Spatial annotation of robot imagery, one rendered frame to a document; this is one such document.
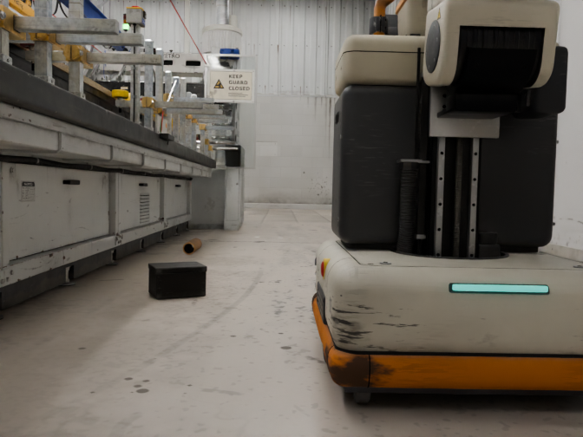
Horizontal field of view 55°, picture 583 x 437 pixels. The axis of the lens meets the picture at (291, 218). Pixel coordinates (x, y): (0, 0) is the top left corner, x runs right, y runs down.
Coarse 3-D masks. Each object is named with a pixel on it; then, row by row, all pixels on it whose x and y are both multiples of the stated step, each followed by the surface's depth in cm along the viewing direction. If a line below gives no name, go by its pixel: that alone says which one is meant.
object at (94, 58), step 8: (32, 56) 179; (56, 56) 180; (64, 56) 180; (88, 56) 180; (96, 56) 180; (104, 56) 180; (112, 56) 180; (120, 56) 180; (128, 56) 180; (136, 56) 181; (144, 56) 181; (152, 56) 181; (160, 56) 181; (128, 64) 183; (136, 64) 183; (144, 64) 183; (152, 64) 182; (160, 64) 182
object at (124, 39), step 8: (16, 40) 155; (56, 40) 155; (64, 40) 155; (72, 40) 155; (80, 40) 155; (88, 40) 155; (96, 40) 156; (104, 40) 156; (112, 40) 156; (120, 40) 156; (128, 40) 156; (136, 40) 156
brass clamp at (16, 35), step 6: (0, 6) 125; (0, 12) 124; (6, 12) 127; (12, 12) 130; (0, 18) 124; (6, 18) 127; (12, 18) 130; (0, 24) 125; (6, 24) 127; (12, 24) 130; (6, 30) 128; (12, 30) 130; (12, 36) 134; (18, 36) 134; (24, 36) 136
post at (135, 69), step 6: (138, 24) 248; (138, 30) 248; (132, 48) 249; (138, 48) 249; (132, 66) 249; (138, 66) 249; (132, 72) 249; (138, 72) 249; (132, 78) 249; (138, 78) 249; (132, 84) 249; (138, 84) 250; (132, 90) 250; (138, 90) 250; (132, 96) 250; (138, 96) 250; (132, 102) 250; (138, 102) 250; (132, 108) 250; (138, 108) 250; (132, 114) 250; (138, 114) 251; (132, 120) 250; (138, 120) 251
